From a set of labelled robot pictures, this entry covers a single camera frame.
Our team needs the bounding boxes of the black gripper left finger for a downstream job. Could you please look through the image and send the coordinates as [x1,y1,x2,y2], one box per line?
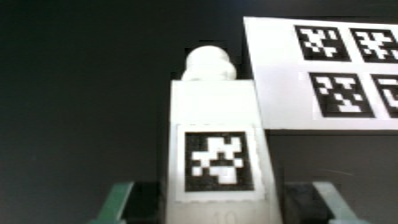
[88,182,160,224]

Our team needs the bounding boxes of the white sheet with markers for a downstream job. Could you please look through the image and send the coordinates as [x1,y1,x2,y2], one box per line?
[244,17,398,130]

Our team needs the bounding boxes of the white table leg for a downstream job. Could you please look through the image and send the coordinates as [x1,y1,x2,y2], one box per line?
[166,45,283,224]

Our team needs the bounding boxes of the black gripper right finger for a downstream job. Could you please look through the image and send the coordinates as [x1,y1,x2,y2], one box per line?
[281,181,372,224]

